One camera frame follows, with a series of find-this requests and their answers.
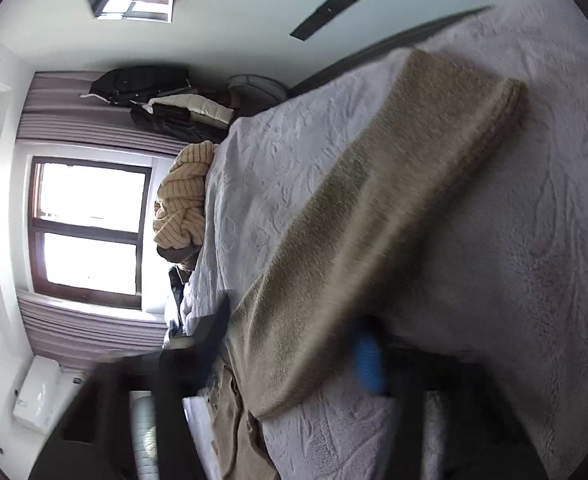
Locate lavender embossed blanket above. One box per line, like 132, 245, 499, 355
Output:
176, 0, 588, 480

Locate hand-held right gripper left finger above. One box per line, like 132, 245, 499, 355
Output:
28, 294, 231, 480

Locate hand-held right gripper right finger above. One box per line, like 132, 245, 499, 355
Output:
351, 316, 550, 480

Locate khaki pants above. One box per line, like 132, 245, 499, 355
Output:
208, 345, 281, 480

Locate olive knitted sweater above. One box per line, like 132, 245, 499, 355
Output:
224, 47, 530, 421

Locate black backpack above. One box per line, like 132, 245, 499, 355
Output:
88, 66, 192, 108

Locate white wall unit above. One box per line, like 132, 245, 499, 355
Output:
12, 355, 90, 432

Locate dark navy garment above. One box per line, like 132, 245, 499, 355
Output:
163, 265, 197, 348

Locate dark brown cloth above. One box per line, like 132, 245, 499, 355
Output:
156, 244, 205, 272

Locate cream striped garment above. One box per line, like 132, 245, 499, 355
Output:
153, 141, 219, 251

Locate grey-purple curtain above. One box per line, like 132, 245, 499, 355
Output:
18, 71, 195, 361

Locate grey round fan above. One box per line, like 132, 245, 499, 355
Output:
226, 74, 289, 110

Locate black jacket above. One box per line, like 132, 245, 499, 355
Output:
130, 102, 229, 145

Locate dark-framed window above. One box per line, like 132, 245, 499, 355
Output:
28, 156, 153, 297

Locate black rectangular wall panel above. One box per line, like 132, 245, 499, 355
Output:
290, 0, 361, 40

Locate dark bed headboard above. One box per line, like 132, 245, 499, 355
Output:
286, 5, 495, 101

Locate white padded jacket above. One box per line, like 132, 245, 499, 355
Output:
146, 91, 235, 125

